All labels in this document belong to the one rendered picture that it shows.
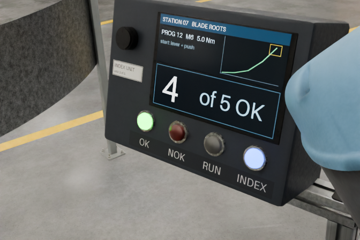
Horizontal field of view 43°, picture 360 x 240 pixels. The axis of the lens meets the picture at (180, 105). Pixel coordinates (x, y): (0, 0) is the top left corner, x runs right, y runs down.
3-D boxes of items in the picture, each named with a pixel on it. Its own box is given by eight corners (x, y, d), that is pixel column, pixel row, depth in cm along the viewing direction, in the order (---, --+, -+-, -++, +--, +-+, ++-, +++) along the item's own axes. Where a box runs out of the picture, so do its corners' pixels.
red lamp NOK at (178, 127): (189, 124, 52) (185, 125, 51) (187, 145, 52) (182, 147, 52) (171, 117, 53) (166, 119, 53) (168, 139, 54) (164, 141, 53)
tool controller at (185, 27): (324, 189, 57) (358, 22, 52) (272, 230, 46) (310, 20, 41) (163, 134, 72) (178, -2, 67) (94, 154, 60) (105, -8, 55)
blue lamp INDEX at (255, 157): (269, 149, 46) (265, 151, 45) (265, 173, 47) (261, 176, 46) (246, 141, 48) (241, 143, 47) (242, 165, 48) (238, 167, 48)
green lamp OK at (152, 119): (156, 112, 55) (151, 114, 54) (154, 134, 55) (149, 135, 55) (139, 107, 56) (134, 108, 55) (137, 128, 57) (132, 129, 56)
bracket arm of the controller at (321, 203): (363, 215, 52) (366, 193, 51) (354, 230, 50) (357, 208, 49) (194, 154, 65) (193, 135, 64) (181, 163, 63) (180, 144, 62)
